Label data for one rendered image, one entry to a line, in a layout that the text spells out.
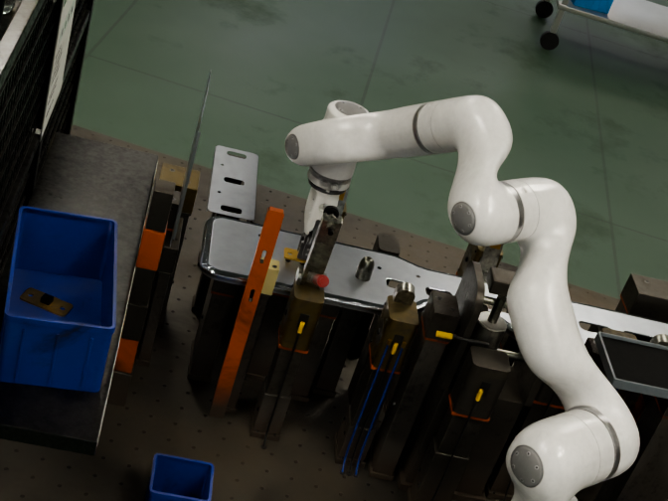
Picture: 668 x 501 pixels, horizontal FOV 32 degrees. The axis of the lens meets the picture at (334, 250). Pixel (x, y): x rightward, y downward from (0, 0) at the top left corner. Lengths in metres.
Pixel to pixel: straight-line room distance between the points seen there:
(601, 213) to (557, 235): 3.47
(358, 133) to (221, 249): 0.42
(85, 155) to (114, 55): 2.90
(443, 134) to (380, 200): 2.84
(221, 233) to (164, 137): 2.42
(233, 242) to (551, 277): 0.76
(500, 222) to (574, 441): 0.35
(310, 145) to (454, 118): 0.31
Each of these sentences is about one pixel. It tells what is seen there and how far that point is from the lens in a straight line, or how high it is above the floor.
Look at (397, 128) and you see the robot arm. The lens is 2.05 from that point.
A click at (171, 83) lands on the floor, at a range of 5.25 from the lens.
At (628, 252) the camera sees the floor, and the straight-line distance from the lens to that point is 5.16.
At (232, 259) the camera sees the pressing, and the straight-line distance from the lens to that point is 2.33.
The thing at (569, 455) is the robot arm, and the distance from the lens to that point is 1.83.
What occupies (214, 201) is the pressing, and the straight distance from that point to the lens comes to 2.50.
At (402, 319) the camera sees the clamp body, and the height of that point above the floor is 1.07.
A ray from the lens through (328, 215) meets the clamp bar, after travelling 2.15.
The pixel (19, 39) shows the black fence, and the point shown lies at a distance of 1.71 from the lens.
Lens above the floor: 2.28
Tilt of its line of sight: 31 degrees down
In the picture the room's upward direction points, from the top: 18 degrees clockwise
